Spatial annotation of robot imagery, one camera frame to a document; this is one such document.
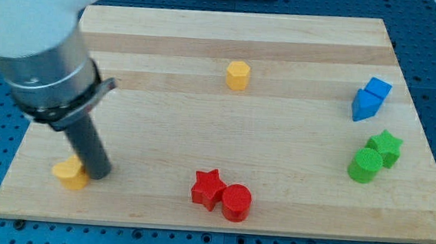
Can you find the red cylinder block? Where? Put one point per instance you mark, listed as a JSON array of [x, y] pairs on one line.
[[236, 202]]

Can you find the blue triangle block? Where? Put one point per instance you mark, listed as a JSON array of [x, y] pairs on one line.
[[365, 105]]

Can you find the red star block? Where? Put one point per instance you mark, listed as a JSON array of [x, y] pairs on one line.
[[208, 189]]

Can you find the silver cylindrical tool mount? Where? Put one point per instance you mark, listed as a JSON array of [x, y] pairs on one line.
[[59, 86]]

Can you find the yellow hexagon block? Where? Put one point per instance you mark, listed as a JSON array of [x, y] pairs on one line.
[[238, 75]]

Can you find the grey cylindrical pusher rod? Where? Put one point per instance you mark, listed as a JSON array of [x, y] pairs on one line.
[[87, 145]]

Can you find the blue cube block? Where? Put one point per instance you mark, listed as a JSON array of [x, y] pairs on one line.
[[378, 88]]

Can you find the green star block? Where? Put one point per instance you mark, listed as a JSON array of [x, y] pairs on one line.
[[387, 145]]

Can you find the wooden board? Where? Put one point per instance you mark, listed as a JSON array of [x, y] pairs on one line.
[[288, 137]]

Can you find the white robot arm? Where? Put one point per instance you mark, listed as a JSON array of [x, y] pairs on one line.
[[32, 26]]

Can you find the yellow heart block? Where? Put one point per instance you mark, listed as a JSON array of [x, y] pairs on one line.
[[71, 173]]

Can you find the green cylinder block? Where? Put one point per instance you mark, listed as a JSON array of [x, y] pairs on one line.
[[365, 165]]

